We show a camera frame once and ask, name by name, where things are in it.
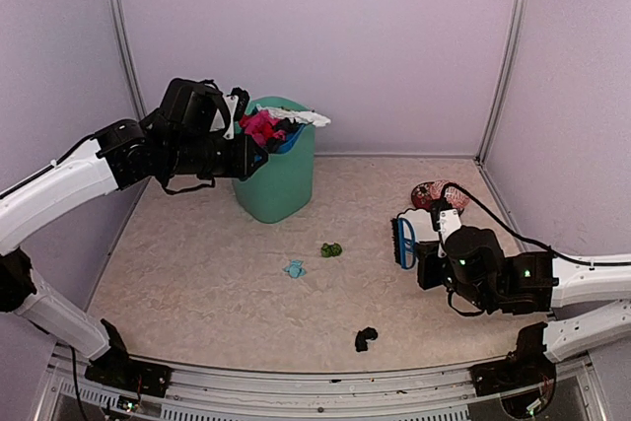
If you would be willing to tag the front aluminium rail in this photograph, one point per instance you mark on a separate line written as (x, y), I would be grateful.
(202, 393)

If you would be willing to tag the white fluted bowl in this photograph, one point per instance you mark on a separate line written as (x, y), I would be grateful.
(415, 225)

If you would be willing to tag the blue dustpan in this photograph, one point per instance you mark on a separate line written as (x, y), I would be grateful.
(285, 135)

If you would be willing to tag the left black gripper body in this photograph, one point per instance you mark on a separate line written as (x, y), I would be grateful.
(238, 165)

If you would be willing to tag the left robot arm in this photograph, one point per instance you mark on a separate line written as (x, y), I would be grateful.
(192, 132)

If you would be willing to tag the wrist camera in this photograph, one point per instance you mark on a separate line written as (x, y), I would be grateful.
(236, 102)
(445, 220)

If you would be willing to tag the black scrap front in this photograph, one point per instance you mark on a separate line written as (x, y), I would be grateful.
(364, 337)

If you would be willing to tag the right aluminium frame post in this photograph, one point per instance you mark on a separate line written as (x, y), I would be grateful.
(509, 57)

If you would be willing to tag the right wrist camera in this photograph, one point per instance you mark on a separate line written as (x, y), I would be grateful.
(445, 220)

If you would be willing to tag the light blue paper scrap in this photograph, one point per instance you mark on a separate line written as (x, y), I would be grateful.
(295, 269)

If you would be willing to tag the teal plastic waste bin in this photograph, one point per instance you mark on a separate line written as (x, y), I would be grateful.
(284, 185)

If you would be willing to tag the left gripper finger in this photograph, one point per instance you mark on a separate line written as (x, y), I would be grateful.
(259, 145)
(254, 164)

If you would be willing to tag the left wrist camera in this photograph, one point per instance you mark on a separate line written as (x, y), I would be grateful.
(236, 102)

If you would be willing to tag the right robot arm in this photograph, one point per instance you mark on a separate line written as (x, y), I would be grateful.
(470, 263)

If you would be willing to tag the aluminium frame post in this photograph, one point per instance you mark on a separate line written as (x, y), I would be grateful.
(509, 57)
(126, 57)

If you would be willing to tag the red patterned bowl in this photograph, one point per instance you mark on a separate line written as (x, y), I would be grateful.
(424, 193)

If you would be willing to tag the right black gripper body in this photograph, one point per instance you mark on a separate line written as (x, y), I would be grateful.
(430, 278)

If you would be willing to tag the blue hand brush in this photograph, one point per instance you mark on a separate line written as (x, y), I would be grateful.
(404, 241)

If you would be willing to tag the left aluminium frame post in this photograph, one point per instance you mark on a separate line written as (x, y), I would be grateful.
(126, 57)

